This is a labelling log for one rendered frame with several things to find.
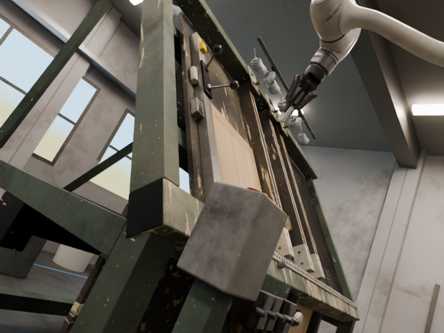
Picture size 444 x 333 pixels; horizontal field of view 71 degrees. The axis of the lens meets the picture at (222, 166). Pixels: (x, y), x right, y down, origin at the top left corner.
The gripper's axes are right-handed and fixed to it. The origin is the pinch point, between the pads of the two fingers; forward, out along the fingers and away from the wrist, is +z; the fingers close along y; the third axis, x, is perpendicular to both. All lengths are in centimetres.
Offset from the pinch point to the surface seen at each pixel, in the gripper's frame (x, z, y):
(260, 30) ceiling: -218, -100, -62
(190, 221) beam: 37, 42, 29
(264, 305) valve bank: 45, 51, 0
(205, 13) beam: -62, -24, 31
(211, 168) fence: 11.7, 31.7, 18.7
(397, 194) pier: -140, -61, -315
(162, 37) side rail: -13, 7, 49
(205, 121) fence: -5.5, 20.4, 22.3
